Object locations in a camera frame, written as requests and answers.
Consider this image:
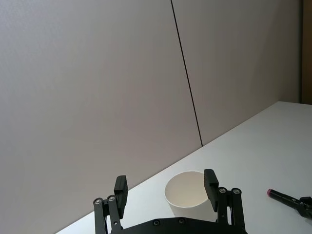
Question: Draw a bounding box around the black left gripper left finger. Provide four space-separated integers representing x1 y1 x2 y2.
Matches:
93 175 129 234

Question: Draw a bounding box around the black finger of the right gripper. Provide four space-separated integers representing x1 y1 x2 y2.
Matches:
295 195 312 219

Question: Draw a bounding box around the brown wooden panel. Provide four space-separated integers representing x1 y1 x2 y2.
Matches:
299 0 312 105

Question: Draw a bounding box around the white paper cup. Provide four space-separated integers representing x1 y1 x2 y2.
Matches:
164 171 217 223

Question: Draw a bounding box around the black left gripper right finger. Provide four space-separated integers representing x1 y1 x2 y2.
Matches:
203 169 246 233

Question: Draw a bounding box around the black marker with pink end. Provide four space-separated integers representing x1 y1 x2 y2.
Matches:
266 188 308 208

